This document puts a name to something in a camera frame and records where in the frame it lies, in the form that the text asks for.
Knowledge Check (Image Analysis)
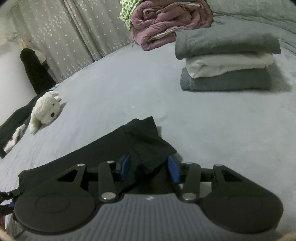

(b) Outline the black t-shirt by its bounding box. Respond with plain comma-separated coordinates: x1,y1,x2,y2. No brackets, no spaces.
18,117,177,194

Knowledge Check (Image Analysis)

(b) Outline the green patterned cloth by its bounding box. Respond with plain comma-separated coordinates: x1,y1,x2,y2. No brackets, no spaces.
119,0,142,31

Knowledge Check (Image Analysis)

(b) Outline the white plush dog toy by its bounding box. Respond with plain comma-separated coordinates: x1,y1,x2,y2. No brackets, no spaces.
28,91,61,135

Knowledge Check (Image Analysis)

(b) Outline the folded pink quilt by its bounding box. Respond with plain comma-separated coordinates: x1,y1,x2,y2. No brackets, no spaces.
130,1,213,51

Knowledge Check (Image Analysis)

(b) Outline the top folded grey shirt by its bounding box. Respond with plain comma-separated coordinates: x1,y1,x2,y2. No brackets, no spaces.
175,26,281,60

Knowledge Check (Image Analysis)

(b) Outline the hanging black coat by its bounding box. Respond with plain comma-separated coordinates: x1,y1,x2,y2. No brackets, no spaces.
20,48,56,94

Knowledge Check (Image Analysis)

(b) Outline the white cloth by black garment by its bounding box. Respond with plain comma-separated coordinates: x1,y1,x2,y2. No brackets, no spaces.
4,124,26,153

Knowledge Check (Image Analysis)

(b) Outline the grey dotted curtain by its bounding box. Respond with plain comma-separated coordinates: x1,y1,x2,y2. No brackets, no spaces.
11,0,132,82

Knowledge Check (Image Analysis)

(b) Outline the black garment on bed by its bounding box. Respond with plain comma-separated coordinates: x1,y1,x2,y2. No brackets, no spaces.
1,89,53,158

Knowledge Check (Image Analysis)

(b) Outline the folded white shirt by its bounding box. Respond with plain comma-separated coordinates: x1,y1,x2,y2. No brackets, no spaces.
185,52,274,78

